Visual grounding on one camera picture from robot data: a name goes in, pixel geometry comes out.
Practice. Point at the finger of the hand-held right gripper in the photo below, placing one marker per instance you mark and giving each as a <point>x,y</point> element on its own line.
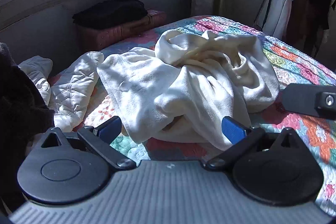
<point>302,99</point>

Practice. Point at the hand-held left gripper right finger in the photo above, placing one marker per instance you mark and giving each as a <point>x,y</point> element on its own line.
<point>232,129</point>

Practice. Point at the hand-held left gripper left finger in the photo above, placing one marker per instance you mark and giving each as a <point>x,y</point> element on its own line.
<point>110,128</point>

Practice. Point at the white fleece jacket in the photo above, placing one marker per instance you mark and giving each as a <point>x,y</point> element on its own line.
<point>183,82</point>

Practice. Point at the dark hanging clothes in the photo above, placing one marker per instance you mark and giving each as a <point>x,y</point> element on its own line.
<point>307,11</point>

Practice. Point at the dark folded clothes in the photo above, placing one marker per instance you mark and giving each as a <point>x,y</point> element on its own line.
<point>113,11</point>

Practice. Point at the floral quilted bedspread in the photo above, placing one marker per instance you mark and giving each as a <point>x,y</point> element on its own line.
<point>302,61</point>

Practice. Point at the white quilted jacket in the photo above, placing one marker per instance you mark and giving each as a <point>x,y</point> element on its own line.
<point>76,87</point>

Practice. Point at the white hanging garment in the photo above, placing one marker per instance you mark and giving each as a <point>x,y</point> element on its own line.
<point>278,11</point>

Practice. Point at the dark maroon cloth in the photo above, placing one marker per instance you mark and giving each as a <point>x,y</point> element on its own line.
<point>18,98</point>

